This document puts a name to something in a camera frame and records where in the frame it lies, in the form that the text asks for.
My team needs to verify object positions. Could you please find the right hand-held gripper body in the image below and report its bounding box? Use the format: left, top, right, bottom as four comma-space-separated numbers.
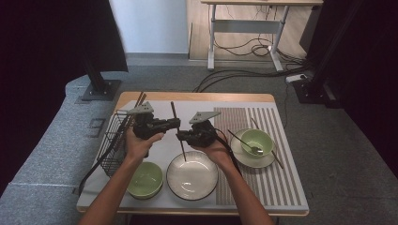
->
184, 111, 222, 149

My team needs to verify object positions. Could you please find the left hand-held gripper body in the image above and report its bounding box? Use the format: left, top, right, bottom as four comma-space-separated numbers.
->
126, 100, 168, 141

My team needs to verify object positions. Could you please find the metal spoon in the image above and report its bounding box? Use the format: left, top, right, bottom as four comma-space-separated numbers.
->
226, 128, 265, 157

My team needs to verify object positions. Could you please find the white plate with dark rim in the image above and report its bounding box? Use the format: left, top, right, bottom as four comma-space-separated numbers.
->
230, 128, 278, 170
165, 150, 220, 202

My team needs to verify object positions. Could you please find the black wire basket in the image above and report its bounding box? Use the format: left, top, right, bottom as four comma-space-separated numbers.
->
99, 109, 141, 178

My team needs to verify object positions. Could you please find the green bowl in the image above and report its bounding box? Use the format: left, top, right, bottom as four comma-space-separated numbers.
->
127, 160, 164, 201
239, 128, 276, 158

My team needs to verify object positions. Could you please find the person's right hand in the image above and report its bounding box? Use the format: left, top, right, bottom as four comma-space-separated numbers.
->
191, 140, 234, 172

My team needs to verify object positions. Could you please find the person's left hand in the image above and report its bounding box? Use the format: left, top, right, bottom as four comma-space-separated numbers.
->
124, 126, 165, 163

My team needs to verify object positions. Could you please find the light grey table mat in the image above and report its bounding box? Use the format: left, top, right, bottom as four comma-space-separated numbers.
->
77, 99, 310, 217

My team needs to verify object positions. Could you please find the floor outlet cover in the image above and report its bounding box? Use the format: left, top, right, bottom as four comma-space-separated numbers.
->
84, 117, 107, 139

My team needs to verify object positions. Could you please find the black metal stand with base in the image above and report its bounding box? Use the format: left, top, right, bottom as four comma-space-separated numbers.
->
82, 52, 123, 102
292, 0, 365, 110

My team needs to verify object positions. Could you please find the person's dark clothing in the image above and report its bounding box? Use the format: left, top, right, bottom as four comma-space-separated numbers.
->
128, 215, 243, 225

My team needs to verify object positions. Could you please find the striped placemat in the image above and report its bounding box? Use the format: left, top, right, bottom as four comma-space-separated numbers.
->
213, 107, 303, 207

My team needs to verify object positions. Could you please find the white power strip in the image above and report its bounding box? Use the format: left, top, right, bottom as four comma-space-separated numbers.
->
284, 73, 309, 83

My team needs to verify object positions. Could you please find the black curtain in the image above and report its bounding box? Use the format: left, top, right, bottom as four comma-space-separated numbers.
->
298, 0, 398, 176
0, 0, 130, 196

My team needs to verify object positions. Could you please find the right hand-held gripper cable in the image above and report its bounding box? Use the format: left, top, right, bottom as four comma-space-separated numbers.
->
214, 127, 243, 176

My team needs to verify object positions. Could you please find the hand-held gripper cable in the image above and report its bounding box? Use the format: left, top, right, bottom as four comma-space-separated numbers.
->
214, 127, 243, 176
78, 115, 135, 196

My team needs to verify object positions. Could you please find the left hand-held gripper cable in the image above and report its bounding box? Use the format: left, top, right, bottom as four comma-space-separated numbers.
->
78, 115, 135, 196

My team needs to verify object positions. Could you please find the black floor cable bundle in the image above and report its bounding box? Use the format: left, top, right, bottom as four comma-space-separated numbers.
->
191, 66, 314, 94

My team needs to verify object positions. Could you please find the thin black floor cable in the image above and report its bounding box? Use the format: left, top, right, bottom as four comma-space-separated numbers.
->
282, 82, 290, 129

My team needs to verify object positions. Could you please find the black cable tangle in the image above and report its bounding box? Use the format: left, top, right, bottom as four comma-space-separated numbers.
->
213, 37, 306, 60

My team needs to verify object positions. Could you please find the desk with cables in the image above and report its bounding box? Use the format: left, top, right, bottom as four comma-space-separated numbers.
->
200, 0, 324, 73

